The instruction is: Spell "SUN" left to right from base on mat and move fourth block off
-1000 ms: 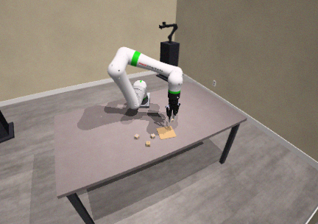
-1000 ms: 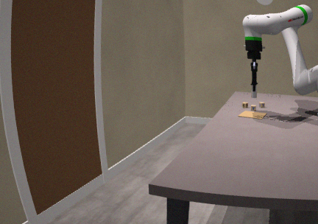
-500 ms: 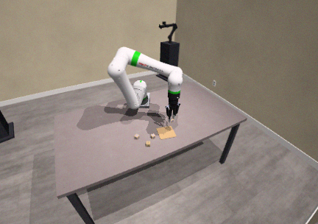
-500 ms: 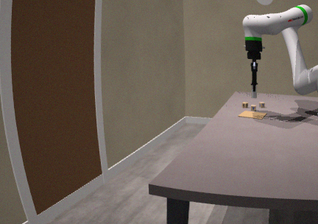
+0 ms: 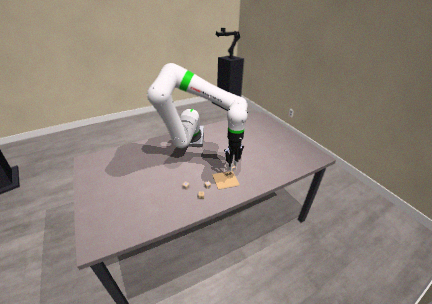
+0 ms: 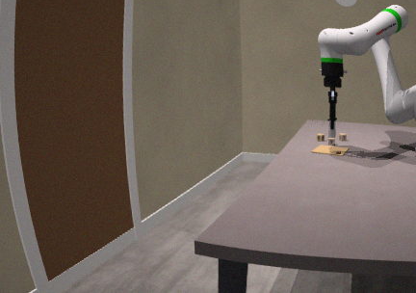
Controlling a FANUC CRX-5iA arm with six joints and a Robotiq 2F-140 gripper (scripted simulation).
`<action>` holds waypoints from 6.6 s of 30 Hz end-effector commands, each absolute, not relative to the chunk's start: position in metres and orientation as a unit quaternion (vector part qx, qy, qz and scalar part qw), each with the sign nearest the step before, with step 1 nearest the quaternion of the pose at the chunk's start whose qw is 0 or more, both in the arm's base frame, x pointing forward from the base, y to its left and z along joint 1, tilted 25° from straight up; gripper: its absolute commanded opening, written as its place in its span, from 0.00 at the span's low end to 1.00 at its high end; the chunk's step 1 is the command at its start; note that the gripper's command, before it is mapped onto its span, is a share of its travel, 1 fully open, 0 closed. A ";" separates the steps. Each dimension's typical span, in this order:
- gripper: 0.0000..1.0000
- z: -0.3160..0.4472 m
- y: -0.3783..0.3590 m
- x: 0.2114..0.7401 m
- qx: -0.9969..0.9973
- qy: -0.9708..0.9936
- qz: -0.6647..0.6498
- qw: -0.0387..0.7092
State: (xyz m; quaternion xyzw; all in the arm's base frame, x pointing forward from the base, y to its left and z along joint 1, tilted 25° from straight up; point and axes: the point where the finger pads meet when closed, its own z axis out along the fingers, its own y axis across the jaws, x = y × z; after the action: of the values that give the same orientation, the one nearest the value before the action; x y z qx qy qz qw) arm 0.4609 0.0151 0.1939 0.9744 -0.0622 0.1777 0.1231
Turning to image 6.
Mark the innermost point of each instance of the tan flat mat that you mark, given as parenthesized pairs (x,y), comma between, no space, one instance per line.
(332,150)

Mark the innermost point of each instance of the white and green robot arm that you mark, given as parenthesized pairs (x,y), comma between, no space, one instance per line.
(399,105)

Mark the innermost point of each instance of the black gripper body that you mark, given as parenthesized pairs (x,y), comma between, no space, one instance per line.
(333,83)

